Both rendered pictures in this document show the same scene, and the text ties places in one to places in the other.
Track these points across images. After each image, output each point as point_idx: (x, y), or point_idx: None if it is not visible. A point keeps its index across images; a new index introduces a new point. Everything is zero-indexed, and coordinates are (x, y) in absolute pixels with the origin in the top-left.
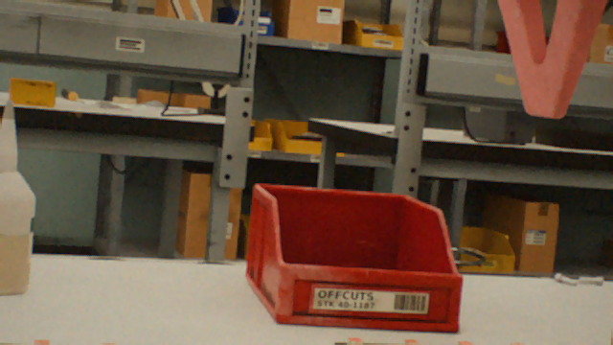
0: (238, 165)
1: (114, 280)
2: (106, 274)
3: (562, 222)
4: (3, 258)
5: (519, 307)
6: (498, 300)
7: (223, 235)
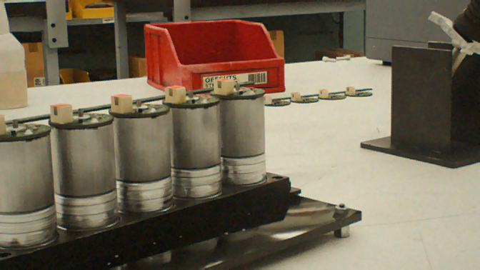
0: (60, 30)
1: (71, 93)
2: (64, 92)
3: (286, 43)
4: (13, 86)
5: (310, 76)
6: (297, 74)
7: (58, 83)
